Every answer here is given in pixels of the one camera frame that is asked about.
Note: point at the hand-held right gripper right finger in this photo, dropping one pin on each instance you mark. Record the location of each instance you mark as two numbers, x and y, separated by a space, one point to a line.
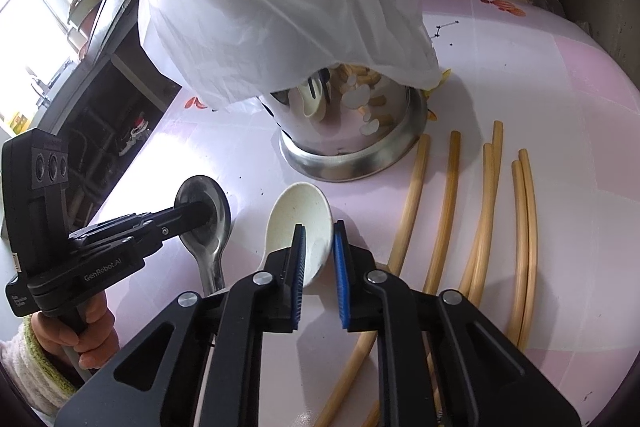
341 277

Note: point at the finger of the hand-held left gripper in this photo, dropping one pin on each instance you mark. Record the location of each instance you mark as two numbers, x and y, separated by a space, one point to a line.
195 217

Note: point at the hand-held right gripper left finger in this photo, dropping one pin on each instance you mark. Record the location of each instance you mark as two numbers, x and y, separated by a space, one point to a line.
299 277

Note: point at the stainless steel spoon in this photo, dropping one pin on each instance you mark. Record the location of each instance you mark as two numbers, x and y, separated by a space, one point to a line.
212 267

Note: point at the white round soup spoon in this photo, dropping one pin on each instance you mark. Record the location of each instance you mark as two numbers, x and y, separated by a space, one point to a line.
300 207

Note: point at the row of wooden chopsticks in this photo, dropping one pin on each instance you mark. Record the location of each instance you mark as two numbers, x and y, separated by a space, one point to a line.
448 207

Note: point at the steel utensil holder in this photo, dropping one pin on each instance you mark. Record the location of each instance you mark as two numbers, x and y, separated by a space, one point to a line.
340 142

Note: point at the white plastic liner bag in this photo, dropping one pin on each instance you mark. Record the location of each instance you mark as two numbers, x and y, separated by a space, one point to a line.
280 17

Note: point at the person's left forearm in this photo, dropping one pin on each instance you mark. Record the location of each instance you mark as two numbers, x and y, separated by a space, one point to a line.
25 372

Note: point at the person's left hand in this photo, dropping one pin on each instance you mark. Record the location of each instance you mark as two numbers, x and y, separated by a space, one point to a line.
102 332

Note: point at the concrete kitchen counter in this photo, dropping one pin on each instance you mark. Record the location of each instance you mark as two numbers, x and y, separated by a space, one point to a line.
107 22

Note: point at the window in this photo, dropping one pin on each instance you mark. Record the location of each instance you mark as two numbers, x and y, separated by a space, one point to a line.
30 7

